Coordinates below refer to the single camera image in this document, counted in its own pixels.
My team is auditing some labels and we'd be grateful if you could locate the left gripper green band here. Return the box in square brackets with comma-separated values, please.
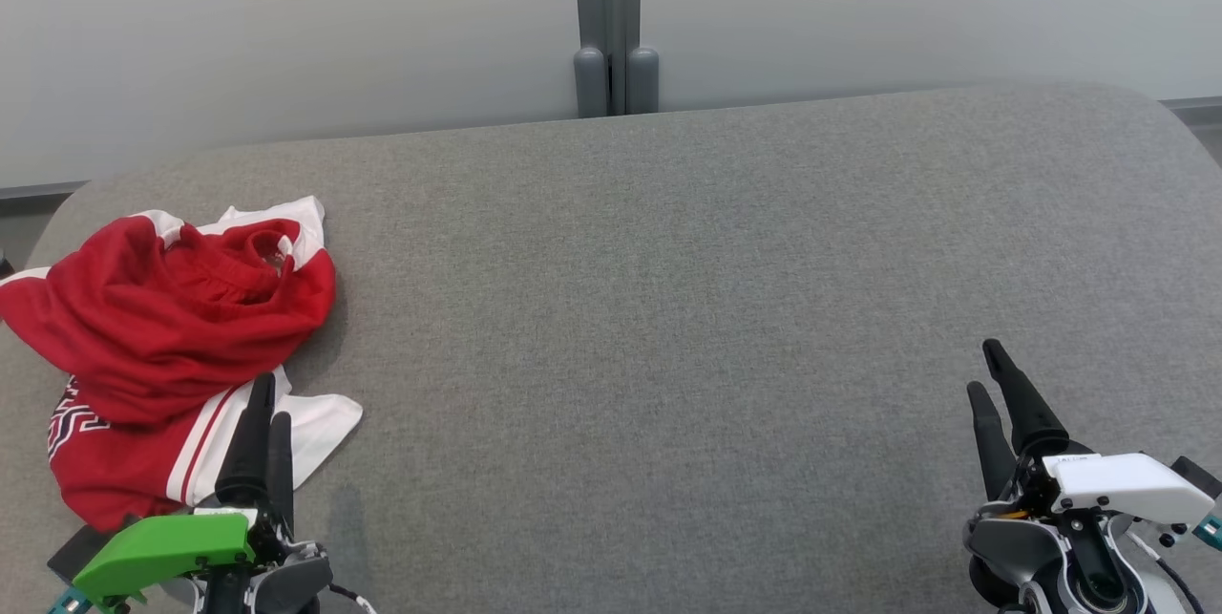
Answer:
[72, 373, 295, 614]

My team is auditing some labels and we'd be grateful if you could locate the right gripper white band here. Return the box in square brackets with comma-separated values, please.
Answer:
[966, 339, 1218, 526]

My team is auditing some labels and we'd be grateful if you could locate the red and white jersey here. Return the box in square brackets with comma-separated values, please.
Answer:
[48, 197, 364, 534]

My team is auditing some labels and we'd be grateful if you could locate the red shorts white trim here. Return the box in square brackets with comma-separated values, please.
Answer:
[0, 210, 337, 426]

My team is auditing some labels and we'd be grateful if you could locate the grey fabric sofa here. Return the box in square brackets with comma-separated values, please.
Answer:
[0, 79, 1222, 614]

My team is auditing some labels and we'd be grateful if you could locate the thin left arm cable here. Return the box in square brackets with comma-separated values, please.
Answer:
[327, 582, 379, 614]

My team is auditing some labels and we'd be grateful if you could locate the thin arm cable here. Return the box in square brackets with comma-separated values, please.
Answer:
[327, 582, 379, 614]
[1127, 533, 1207, 614]

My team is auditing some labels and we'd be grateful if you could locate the thin right arm cable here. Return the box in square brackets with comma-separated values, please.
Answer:
[1127, 533, 1207, 614]

